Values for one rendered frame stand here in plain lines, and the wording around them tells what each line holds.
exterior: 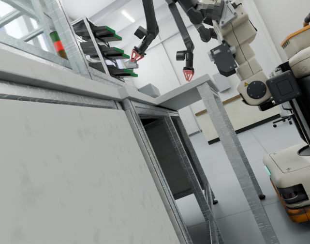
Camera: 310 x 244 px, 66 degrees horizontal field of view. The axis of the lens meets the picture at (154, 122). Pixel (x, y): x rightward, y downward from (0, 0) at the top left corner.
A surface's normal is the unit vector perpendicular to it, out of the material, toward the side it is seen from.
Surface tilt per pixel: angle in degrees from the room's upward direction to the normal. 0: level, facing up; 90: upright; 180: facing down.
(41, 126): 90
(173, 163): 90
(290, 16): 90
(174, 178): 90
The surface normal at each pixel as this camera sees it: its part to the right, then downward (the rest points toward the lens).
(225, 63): -0.30, 0.07
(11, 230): 0.90, -0.40
